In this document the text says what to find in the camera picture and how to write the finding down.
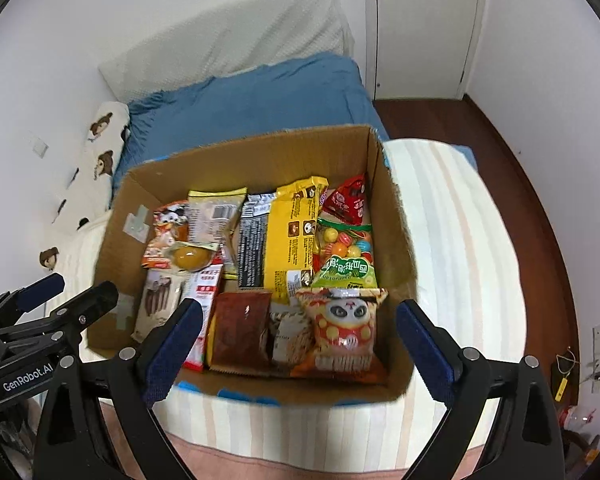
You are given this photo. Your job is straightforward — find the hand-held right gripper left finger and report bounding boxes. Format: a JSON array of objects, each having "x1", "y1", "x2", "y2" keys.
[{"x1": 34, "y1": 298, "x2": 204, "y2": 480}]

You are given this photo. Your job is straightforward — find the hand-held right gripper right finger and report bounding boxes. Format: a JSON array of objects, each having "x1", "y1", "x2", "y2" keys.
[{"x1": 396, "y1": 299, "x2": 566, "y2": 480}]

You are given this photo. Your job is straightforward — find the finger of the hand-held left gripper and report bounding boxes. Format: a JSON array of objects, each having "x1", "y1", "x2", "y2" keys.
[
  {"x1": 0, "y1": 281, "x2": 120, "y2": 342},
  {"x1": 0, "y1": 272, "x2": 66, "y2": 334}
]

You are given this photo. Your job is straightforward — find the white and red snack packet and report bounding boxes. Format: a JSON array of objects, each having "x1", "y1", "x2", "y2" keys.
[{"x1": 180, "y1": 265, "x2": 224, "y2": 373}]

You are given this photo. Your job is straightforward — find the brown red snack packet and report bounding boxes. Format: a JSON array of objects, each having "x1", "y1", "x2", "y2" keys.
[{"x1": 207, "y1": 291, "x2": 273, "y2": 368}]

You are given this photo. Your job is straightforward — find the panda face snack packet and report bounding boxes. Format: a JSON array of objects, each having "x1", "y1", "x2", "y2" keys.
[{"x1": 290, "y1": 287, "x2": 388, "y2": 383}]

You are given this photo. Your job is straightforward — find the yellow jelly cup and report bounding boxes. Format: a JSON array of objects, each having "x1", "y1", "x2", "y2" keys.
[{"x1": 172, "y1": 241, "x2": 220, "y2": 273}]

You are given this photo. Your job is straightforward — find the orange cartoon snack packet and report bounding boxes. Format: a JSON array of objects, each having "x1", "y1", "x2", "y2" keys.
[{"x1": 141, "y1": 200, "x2": 191, "y2": 271}]

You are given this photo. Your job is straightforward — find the pale brown print snack packet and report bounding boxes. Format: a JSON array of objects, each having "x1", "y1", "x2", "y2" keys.
[{"x1": 267, "y1": 307, "x2": 315, "y2": 366}]

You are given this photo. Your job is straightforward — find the green label candy bag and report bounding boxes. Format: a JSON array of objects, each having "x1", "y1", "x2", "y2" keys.
[{"x1": 310, "y1": 217, "x2": 381, "y2": 291}]

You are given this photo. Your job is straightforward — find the brown cardboard box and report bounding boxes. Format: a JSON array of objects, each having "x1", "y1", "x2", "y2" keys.
[{"x1": 82, "y1": 125, "x2": 421, "y2": 407}]

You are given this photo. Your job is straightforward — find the small yellow snack packet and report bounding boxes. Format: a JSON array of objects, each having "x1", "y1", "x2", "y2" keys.
[{"x1": 205, "y1": 310, "x2": 218, "y2": 366}]

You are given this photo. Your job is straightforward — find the white wafer biscuit packet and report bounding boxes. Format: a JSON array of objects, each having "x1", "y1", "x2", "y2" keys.
[{"x1": 131, "y1": 270, "x2": 187, "y2": 343}]

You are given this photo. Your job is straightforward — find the beige snack packet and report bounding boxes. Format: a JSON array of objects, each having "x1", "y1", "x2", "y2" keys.
[{"x1": 186, "y1": 187, "x2": 248, "y2": 281}]

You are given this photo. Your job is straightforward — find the white printed pillow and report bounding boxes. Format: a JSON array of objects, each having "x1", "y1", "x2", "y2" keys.
[{"x1": 39, "y1": 101, "x2": 132, "y2": 273}]

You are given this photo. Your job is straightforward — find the black and yellow snack packet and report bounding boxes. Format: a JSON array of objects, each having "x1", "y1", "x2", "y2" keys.
[{"x1": 236, "y1": 176, "x2": 329, "y2": 306}]

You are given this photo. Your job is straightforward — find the clear plastic bottle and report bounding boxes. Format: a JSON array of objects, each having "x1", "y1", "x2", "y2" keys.
[{"x1": 560, "y1": 405, "x2": 598, "y2": 431}]

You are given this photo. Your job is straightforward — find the blue duvet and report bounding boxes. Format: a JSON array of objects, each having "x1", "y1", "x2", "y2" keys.
[{"x1": 111, "y1": 52, "x2": 391, "y2": 201}]

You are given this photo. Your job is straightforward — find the white door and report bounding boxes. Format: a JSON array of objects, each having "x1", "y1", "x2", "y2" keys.
[{"x1": 362, "y1": 0, "x2": 496, "y2": 101}]

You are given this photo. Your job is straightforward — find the white wall outlet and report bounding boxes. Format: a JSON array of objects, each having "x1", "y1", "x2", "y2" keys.
[{"x1": 591, "y1": 325, "x2": 600, "y2": 393}]

